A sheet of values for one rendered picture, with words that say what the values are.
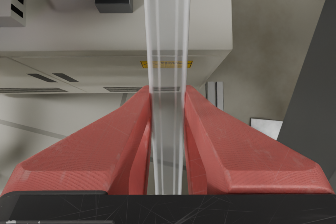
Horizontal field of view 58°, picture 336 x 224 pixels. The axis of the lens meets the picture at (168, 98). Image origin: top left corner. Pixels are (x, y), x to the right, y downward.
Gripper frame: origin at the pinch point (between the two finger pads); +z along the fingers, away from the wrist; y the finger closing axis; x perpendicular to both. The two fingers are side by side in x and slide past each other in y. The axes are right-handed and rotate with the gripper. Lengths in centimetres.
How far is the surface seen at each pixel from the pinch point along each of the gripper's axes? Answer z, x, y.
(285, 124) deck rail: 5.9, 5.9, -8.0
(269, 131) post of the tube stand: 68, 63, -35
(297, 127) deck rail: 4.3, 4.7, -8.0
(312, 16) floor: 97, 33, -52
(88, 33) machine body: 32.7, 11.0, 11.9
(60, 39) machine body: 32.0, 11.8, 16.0
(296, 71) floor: 83, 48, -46
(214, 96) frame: 52, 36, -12
